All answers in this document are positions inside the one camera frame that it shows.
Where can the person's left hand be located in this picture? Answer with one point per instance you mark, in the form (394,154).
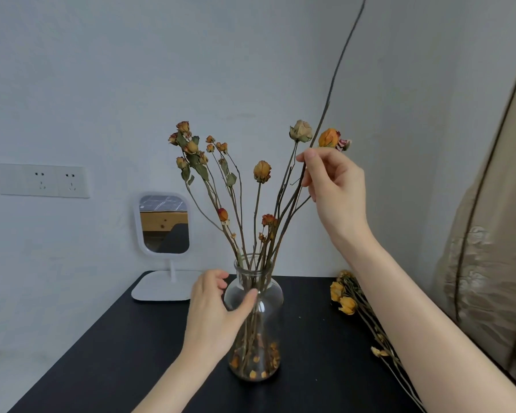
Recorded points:
(206,318)

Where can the person's right hand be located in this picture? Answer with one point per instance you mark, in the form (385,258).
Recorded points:
(342,197)

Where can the person's left thumb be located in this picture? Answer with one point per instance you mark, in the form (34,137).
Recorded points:
(243,304)

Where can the person's right thumb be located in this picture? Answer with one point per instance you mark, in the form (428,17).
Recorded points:
(316,158)

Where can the clear glass vase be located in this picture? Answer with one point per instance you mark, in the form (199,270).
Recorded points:
(264,305)

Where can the long bare twig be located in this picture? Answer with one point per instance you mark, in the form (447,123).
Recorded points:
(338,72)

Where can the person's left forearm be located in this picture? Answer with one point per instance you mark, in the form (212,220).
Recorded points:
(176,387)

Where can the person's right forearm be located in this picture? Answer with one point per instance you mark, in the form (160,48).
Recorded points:
(425,339)

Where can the bouquet of dried roses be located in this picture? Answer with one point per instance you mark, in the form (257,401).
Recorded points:
(262,171)

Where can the fallen dried petals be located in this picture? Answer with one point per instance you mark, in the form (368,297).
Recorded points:
(258,374)

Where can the bundle of dried yellow roses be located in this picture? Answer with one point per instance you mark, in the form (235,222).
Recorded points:
(348,305)

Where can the white standing mirror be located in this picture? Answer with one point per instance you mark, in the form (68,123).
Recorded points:
(164,230)

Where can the beige patterned curtain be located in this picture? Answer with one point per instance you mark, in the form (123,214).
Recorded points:
(492,262)

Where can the white wall socket panel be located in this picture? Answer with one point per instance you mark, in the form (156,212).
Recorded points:
(41,180)

